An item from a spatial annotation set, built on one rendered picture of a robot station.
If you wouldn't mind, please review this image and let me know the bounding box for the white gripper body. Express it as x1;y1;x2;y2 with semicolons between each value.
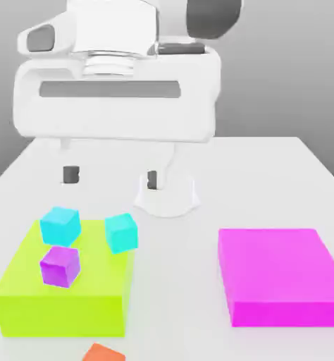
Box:
12;51;222;144

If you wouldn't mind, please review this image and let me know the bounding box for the small cyan cube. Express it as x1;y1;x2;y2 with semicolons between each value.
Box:
39;206;82;247
104;212;140;255

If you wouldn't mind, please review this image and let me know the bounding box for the small purple cube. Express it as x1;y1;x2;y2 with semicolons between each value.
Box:
39;245;81;289

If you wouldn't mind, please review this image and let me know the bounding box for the small orange cube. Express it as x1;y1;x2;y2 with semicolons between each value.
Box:
82;342;126;361

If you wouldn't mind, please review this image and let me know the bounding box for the large lime green box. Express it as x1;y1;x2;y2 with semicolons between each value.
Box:
0;219;135;338

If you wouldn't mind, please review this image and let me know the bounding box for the large magenta box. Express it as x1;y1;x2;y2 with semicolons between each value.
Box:
218;228;334;329

